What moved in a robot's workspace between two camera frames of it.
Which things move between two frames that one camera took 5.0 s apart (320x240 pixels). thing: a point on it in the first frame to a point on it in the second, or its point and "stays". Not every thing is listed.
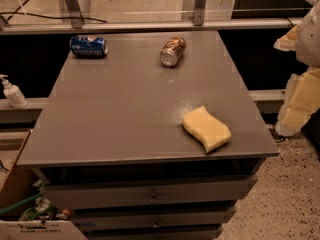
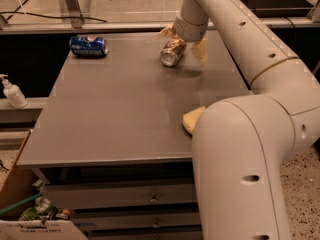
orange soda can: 172,50 stays
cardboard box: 16,180 stays
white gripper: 310,39 to 187,30
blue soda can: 88,46 stays
